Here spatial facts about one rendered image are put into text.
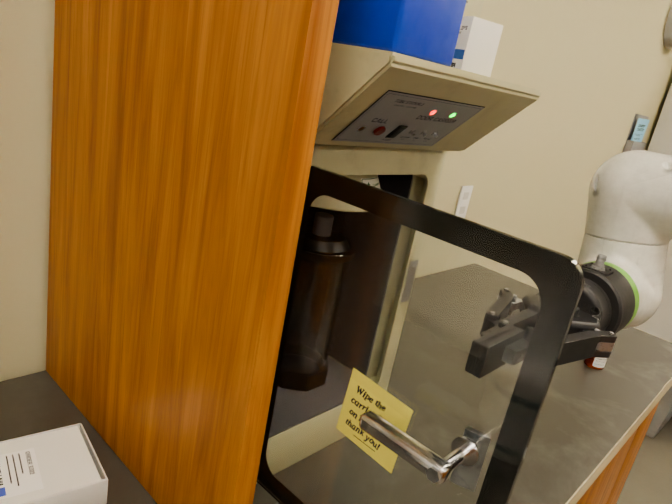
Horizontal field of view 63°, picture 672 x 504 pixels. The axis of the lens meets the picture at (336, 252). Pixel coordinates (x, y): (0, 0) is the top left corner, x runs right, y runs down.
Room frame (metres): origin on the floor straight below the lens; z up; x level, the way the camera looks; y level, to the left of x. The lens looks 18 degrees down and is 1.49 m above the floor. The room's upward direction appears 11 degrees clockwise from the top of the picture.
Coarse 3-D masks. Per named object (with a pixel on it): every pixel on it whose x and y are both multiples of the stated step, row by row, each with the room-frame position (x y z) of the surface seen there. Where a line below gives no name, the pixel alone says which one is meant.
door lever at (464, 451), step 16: (368, 416) 0.42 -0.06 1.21; (368, 432) 0.41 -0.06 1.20; (384, 432) 0.40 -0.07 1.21; (400, 432) 0.40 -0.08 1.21; (400, 448) 0.39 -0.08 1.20; (416, 448) 0.39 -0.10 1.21; (464, 448) 0.40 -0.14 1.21; (416, 464) 0.38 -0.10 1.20; (432, 464) 0.37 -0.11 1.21; (448, 464) 0.37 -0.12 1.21; (464, 464) 0.40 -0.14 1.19; (432, 480) 0.37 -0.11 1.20
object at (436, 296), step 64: (320, 192) 0.55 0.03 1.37; (384, 192) 0.50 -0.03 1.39; (320, 256) 0.54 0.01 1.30; (384, 256) 0.49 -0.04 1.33; (448, 256) 0.45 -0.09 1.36; (512, 256) 0.41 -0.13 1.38; (320, 320) 0.53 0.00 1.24; (384, 320) 0.48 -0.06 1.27; (448, 320) 0.44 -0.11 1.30; (512, 320) 0.41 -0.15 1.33; (320, 384) 0.52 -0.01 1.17; (384, 384) 0.47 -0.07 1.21; (448, 384) 0.43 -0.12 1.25; (512, 384) 0.40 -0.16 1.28; (320, 448) 0.51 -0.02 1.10; (448, 448) 0.42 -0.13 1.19; (512, 448) 0.39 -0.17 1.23
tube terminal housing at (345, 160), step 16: (480, 0) 0.82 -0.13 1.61; (320, 144) 0.62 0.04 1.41; (320, 160) 0.62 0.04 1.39; (336, 160) 0.64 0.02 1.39; (352, 160) 0.67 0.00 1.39; (368, 160) 0.69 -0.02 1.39; (384, 160) 0.71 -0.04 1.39; (400, 160) 0.74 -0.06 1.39; (416, 160) 0.77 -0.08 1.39; (432, 160) 0.80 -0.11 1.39; (416, 176) 0.83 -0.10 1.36; (432, 176) 0.81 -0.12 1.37; (416, 192) 0.83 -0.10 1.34; (432, 192) 0.82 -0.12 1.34
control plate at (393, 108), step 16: (384, 96) 0.55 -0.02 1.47; (400, 96) 0.57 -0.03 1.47; (416, 96) 0.58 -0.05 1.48; (368, 112) 0.57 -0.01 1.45; (384, 112) 0.58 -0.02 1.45; (400, 112) 0.60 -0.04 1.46; (416, 112) 0.62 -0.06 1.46; (448, 112) 0.66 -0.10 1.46; (464, 112) 0.68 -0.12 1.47; (352, 128) 0.58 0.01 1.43; (368, 128) 0.60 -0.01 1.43; (416, 128) 0.66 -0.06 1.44; (432, 128) 0.68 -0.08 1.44; (448, 128) 0.70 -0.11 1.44; (416, 144) 0.70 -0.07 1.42; (432, 144) 0.73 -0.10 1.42
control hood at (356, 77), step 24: (336, 48) 0.55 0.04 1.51; (360, 48) 0.54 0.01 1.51; (336, 72) 0.55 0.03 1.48; (360, 72) 0.53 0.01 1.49; (384, 72) 0.52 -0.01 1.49; (408, 72) 0.53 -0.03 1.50; (432, 72) 0.56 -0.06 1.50; (456, 72) 0.59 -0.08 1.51; (336, 96) 0.54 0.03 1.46; (360, 96) 0.53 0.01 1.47; (432, 96) 0.60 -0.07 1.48; (456, 96) 0.63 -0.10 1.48; (480, 96) 0.66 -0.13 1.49; (504, 96) 0.69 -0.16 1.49; (528, 96) 0.73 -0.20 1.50; (336, 120) 0.55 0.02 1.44; (480, 120) 0.73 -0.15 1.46; (504, 120) 0.77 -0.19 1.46; (336, 144) 0.61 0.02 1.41; (360, 144) 0.63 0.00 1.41; (384, 144) 0.66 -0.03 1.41; (456, 144) 0.77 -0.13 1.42
